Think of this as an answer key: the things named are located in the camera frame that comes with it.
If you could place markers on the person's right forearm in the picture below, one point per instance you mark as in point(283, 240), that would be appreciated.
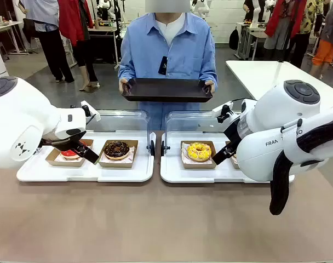
point(125, 69)

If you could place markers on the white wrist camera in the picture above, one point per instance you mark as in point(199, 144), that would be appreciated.
point(89, 108)
point(222, 108)

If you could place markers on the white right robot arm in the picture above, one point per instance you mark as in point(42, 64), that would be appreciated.
point(278, 115)

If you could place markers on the person in yellow patterned shirt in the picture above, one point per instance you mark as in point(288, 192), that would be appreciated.
point(311, 19)

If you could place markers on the printed paper liner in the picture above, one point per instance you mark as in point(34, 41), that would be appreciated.
point(132, 153)

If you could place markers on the white side table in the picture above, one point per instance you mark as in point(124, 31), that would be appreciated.
point(265, 74)

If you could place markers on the yellow sprinkled donut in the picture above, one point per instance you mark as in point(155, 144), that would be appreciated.
point(199, 152)

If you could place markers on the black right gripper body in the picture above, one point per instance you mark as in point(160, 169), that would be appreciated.
point(234, 131)

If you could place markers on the mannequin in light blue shirt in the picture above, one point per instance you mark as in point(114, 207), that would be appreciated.
point(50, 41)

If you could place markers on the white-framed background workbench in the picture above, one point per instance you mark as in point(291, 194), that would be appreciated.
point(248, 34)

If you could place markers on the cardboard tray of sprinkled dark donut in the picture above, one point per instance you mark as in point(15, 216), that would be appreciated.
point(229, 145)

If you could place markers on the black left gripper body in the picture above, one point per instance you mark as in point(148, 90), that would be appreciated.
point(59, 142)

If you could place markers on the cardboard tray of red donut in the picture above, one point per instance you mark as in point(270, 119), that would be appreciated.
point(55, 160)

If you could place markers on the mannequin in red jacket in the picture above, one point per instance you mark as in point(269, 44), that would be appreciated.
point(73, 24)

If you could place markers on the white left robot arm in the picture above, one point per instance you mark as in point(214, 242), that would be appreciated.
point(18, 109)

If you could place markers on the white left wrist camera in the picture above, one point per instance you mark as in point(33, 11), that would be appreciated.
point(89, 108)

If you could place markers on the black clip-on badge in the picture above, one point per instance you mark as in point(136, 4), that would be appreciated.
point(163, 65)

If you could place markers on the white background desk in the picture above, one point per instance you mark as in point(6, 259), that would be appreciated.
point(5, 26)

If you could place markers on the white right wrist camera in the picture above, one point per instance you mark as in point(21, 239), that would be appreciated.
point(222, 108)

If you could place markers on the black backpack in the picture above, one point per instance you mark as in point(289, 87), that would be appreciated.
point(234, 39)

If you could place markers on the chocolate glazed donut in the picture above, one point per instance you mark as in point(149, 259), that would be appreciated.
point(116, 149)

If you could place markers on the white display tray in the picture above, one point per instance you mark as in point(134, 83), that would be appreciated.
point(188, 175)
point(114, 174)

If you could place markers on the dark brown serving tray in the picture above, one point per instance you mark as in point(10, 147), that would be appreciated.
point(166, 90)

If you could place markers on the person in red top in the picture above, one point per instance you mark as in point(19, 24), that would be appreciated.
point(281, 22)

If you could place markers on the person's left hand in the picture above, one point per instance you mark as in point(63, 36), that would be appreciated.
point(211, 87)

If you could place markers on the person in orange shorts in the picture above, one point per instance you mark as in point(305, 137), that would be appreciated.
point(326, 49)

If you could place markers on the clear hinged display cover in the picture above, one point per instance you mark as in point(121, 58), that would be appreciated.
point(188, 120)
point(122, 120)

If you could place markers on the red glazed donut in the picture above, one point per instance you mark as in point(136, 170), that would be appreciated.
point(68, 155)

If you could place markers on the black-panelled background desk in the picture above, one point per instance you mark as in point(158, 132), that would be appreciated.
point(103, 41)

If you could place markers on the cardboard tray of yellow donut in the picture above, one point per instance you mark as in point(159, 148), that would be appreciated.
point(196, 165)

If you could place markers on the person in blue shirt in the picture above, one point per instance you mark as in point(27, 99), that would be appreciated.
point(169, 41)

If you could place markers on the cardboard tray of chocolate donut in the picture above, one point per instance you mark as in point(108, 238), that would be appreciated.
point(115, 163)

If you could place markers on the person's right hand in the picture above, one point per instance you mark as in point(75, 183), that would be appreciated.
point(125, 85)

